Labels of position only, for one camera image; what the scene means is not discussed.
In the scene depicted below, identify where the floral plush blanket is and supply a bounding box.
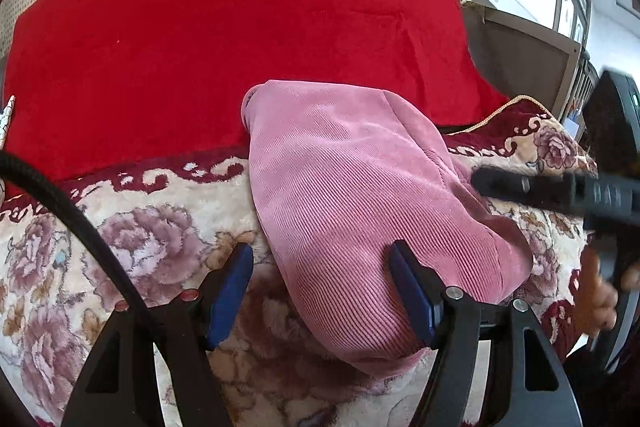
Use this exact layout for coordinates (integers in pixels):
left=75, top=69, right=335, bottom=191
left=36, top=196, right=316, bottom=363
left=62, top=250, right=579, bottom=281
left=0, top=99, right=601, bottom=427

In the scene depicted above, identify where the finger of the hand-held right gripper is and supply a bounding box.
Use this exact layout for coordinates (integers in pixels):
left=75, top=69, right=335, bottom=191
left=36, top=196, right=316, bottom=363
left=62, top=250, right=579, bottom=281
left=471, top=164, right=588, bottom=214

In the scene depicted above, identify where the pink corduroy jacket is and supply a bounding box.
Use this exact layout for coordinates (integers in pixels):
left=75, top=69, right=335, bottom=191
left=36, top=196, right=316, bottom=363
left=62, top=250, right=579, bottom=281
left=241, top=79, right=533, bottom=378

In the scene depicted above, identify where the person's right hand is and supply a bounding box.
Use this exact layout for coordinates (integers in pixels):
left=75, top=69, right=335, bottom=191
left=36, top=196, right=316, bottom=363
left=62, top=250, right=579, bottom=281
left=572, top=247, right=640, bottom=340

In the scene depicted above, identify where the grey headboard panel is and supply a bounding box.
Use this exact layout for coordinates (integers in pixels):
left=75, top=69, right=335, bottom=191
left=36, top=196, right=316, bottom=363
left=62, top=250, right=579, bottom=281
left=462, top=2, right=583, bottom=122

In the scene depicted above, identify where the wooden slatted rail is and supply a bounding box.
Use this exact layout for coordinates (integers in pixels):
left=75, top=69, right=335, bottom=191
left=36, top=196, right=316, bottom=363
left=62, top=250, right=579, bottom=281
left=562, top=49, right=601, bottom=142

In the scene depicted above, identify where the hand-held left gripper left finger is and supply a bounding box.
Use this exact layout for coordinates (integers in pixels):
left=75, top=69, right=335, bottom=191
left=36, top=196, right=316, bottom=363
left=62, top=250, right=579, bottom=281
left=60, top=243, right=254, bottom=427

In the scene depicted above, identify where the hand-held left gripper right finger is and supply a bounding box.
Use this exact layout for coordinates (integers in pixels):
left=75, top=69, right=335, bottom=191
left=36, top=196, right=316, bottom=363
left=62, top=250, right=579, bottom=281
left=390, top=239, right=583, bottom=427

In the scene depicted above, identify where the red velvet quilt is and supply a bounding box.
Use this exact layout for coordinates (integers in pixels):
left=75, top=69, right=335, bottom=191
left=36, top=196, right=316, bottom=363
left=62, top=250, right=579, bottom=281
left=2, top=0, right=511, bottom=202

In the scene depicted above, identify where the black cable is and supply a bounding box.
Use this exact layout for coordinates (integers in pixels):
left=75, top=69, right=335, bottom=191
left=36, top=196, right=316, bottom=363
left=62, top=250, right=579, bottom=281
left=0, top=153, right=168, bottom=348

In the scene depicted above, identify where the white crackle-pattern cloth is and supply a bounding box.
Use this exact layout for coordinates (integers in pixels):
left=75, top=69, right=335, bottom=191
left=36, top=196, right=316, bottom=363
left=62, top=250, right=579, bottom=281
left=0, top=94, right=17, bottom=150

